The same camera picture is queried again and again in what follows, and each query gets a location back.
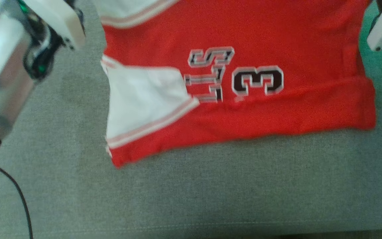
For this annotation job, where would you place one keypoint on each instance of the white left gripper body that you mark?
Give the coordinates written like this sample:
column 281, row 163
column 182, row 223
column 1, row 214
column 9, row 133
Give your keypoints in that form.
column 58, row 18

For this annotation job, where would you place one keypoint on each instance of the red jersey shirt white sleeves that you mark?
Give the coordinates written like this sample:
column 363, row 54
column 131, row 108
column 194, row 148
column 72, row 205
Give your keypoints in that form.
column 277, row 113

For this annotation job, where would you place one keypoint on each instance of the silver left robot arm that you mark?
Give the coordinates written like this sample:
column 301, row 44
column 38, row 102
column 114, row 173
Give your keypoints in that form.
column 2, row 73

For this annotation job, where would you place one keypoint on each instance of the grey sofa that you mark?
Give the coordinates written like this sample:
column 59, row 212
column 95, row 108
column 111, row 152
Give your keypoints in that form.
column 211, row 199

